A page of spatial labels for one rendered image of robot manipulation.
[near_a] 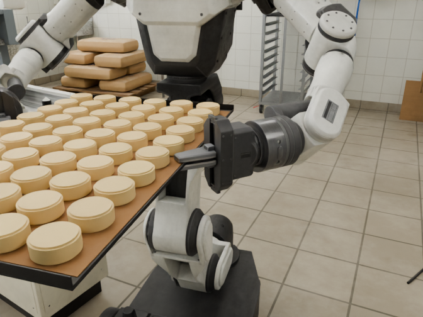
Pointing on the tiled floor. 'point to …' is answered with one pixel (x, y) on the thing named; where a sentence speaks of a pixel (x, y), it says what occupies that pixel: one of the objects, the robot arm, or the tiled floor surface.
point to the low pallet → (111, 91)
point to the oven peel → (412, 101)
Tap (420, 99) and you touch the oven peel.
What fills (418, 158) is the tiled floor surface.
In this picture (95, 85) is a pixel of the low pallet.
